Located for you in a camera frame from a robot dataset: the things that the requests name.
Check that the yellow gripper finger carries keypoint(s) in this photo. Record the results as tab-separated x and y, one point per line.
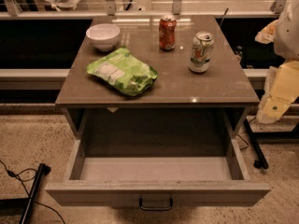
266	35
281	89

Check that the green rice chip bag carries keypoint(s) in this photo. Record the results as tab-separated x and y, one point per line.
124	72

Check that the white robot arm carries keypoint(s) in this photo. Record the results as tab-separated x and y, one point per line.
286	37

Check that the open grey top drawer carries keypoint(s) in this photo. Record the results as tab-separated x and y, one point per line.
189	155

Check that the green white soda can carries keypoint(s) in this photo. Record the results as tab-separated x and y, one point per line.
202	46

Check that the black stand leg right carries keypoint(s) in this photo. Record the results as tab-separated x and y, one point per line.
261	162

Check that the black stand leg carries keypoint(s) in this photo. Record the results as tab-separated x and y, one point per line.
261	162
24	206

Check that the orange soda can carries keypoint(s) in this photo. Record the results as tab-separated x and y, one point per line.
167	27

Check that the white ceramic bowl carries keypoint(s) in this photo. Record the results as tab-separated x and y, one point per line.
104	36

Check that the black stand leg left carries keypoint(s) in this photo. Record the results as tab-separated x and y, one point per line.
24	206

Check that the metal railing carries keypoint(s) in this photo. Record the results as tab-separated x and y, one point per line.
38	9

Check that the black drawer handle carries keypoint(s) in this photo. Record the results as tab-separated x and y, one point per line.
155	208

